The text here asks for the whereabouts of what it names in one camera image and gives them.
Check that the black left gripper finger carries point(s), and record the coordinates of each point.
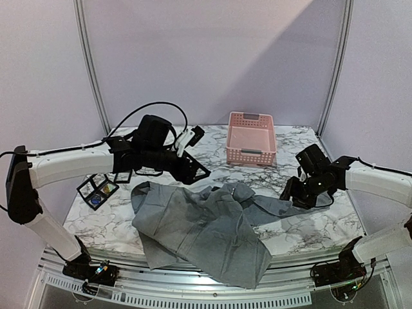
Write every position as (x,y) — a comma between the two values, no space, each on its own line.
(197,168)
(191,179)

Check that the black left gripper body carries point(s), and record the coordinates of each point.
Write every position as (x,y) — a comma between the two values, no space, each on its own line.
(178,172)

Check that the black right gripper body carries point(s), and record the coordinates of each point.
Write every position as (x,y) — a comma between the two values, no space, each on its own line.
(299,192)

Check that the grey button-up shirt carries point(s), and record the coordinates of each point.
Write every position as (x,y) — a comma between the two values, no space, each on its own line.
(211,229)

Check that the round green orange badge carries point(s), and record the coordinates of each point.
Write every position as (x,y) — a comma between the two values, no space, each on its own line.
(108,188)

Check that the round blue badge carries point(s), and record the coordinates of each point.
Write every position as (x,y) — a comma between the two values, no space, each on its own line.
(95,200)

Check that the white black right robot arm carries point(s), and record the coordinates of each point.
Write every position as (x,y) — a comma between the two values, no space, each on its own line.
(317,175)

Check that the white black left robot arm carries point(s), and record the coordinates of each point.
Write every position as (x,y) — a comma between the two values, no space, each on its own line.
(154,144)

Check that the pink perforated plastic basket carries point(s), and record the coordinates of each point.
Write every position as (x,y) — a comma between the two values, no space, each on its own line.
(251,139)

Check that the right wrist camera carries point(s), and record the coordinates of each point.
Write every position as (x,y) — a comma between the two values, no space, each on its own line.
(301,174)

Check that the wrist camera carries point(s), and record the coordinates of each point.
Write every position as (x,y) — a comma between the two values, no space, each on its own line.
(188,137)
(301,174)

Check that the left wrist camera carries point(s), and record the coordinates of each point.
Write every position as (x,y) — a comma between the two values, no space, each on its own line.
(188,137)

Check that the black frame display box pair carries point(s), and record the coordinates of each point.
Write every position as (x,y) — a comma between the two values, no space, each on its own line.
(93,186)

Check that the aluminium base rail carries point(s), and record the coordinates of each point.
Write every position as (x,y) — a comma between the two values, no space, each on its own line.
(286,284)

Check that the right aluminium corner post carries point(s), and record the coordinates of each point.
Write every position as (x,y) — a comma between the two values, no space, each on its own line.
(337,66)

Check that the aluminium corner post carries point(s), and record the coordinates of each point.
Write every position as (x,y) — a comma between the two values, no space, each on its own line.
(337,66)
(89,64)

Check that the left aluminium corner post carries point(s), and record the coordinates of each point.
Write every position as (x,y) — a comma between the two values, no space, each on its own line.
(89,64)

